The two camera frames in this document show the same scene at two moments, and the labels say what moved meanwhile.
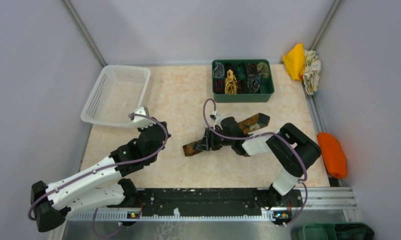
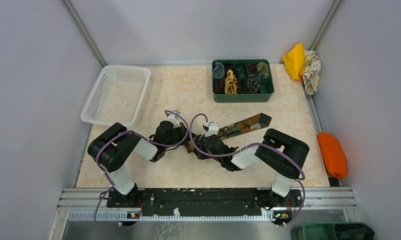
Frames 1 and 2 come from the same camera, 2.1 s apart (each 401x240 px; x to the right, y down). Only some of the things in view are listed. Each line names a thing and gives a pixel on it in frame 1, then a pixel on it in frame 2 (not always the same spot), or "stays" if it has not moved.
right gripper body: (217, 142) to (219, 160)
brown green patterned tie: (255, 122) stays
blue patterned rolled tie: (253, 82) stays
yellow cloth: (295, 62) stays
